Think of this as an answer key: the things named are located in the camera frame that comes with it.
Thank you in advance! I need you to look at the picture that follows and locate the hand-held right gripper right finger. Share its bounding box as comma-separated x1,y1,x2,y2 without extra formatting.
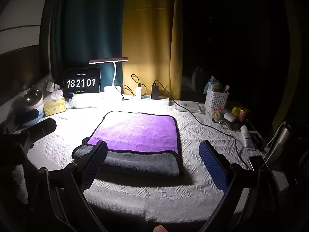
199,140,261,232

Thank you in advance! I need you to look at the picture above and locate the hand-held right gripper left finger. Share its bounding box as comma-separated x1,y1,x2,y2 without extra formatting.
39,140,108,232

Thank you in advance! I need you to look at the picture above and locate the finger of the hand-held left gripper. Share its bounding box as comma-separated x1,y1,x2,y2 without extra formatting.
20,118,57,142

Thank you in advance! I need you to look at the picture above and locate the purple towel with black trim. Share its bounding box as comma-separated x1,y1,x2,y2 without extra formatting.
86,111,181,154

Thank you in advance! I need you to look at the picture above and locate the round white and blue device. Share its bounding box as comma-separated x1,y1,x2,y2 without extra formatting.
17,89,45,126

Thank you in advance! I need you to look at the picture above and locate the yellow tissue box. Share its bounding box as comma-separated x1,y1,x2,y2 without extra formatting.
43,90,67,116

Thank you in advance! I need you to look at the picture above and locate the white textured tablecloth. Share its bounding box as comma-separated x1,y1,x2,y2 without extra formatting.
14,99,266,225

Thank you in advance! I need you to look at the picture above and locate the small white cube adapter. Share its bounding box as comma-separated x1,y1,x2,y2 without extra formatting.
46,82,61,93

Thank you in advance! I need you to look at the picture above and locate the white tube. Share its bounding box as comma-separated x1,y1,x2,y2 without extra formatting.
240,125,255,149

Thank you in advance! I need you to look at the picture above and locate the tablet showing clock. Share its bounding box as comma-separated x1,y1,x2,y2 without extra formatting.
63,68,101,97

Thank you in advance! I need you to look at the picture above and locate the light grey plush towel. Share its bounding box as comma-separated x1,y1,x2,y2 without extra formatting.
84,186,242,224

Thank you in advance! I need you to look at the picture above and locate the flat white box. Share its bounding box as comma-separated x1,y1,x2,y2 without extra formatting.
178,101,206,114

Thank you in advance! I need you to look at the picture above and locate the white perforated basket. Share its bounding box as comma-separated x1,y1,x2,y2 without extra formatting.
204,87,229,113

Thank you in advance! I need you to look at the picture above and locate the white desk lamp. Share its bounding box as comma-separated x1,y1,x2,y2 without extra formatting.
89,57,128,100

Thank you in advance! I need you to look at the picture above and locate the white power strip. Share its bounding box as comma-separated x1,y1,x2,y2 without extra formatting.
122,94,177,107

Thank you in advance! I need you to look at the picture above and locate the blue packet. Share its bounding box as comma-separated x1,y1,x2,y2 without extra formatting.
207,75,223,93

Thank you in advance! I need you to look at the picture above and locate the black charger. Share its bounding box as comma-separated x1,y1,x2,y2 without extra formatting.
151,83,160,100

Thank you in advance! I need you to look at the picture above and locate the teal curtain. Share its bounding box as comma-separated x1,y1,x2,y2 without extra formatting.
49,0,126,95

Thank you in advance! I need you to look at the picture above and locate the yellow curtain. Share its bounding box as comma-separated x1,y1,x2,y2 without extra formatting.
122,0,183,100

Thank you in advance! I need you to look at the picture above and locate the long black cable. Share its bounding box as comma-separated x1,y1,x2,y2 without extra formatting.
154,79,252,170

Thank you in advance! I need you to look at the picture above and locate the looped black cable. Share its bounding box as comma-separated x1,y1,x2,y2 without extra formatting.
131,74,147,97

